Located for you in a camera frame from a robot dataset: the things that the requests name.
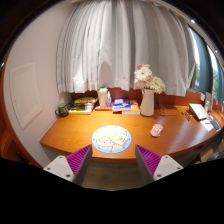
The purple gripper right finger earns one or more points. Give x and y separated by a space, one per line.
153 166

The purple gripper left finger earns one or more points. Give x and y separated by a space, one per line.
72 167

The pink computer mouse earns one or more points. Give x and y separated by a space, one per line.
156 130

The round cartoon mouse pad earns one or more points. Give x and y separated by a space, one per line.
111 139

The dark green mug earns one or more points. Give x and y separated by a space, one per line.
62 110

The white ceramic vase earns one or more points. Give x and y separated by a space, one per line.
147 104

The yellow book under blue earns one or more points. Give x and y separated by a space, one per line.
135 110

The stack of yellow books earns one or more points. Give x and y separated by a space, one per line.
83 105

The red flat book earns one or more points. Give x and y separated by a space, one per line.
103 108

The white notepad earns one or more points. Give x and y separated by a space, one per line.
207 125

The white laptop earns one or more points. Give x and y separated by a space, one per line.
198 110

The clear sanitizer bottle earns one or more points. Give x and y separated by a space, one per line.
108 99

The white tissue canister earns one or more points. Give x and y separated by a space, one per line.
102 96

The white and pink flowers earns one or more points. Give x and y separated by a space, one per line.
144 79

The white curtain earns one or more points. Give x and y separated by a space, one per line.
103 41

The white wall panel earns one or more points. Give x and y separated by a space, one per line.
24 94

